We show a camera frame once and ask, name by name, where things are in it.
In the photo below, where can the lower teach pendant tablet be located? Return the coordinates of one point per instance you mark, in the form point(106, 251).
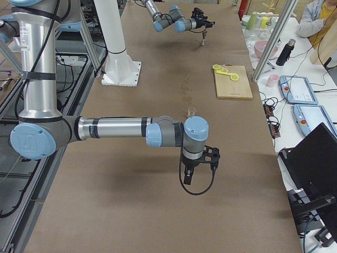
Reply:
point(308, 117)

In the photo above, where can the pink bowl with ice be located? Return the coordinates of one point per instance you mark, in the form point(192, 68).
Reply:
point(260, 46)

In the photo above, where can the aluminium frame post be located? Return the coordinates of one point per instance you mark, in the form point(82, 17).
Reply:
point(275, 36)

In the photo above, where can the pink plastic cup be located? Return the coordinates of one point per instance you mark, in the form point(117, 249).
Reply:
point(273, 80)

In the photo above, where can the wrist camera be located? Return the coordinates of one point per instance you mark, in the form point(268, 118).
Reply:
point(197, 13)
point(211, 156)

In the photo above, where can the wooden mug tree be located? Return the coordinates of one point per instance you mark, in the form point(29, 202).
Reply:
point(270, 7)

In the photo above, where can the black thermos bottle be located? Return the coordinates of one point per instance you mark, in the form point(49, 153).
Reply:
point(285, 54)

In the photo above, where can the seated person grey jacket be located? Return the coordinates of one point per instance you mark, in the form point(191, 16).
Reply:
point(317, 18)

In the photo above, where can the black monitor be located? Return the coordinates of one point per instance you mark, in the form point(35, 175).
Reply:
point(312, 163)

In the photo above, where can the upper teach pendant tablet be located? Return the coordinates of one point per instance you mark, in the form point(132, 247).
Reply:
point(297, 90)

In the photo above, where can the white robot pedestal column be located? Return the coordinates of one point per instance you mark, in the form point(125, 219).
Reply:
point(120, 69)

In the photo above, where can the green tumbler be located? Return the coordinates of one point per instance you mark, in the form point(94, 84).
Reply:
point(251, 22)

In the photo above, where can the yellow plastic knife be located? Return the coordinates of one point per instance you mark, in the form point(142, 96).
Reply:
point(223, 73)

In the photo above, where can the lemon slice on knife end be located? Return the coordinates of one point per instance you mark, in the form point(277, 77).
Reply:
point(234, 77)

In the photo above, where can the steel jigger measuring cup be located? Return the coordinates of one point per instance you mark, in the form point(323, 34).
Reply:
point(204, 34)

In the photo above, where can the bamboo cutting board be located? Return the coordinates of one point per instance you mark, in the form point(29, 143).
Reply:
point(226, 88)

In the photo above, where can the clear glass cup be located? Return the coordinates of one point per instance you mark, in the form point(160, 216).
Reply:
point(191, 112)

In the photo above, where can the teach pendant tablet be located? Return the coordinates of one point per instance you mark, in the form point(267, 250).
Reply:
point(297, 90)
point(308, 117)

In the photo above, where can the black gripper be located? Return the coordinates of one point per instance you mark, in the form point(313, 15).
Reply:
point(190, 163)
point(200, 22)

